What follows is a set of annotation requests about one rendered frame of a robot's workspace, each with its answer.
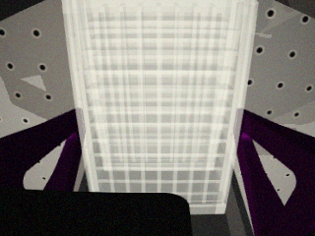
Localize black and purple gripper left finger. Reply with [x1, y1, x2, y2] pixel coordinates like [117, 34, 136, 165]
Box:
[0, 108, 82, 191]

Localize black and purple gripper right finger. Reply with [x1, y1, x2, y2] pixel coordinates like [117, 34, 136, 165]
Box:
[236, 109, 315, 236]

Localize black rack with upright posts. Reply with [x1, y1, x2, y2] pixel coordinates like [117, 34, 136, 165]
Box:
[0, 0, 315, 236]

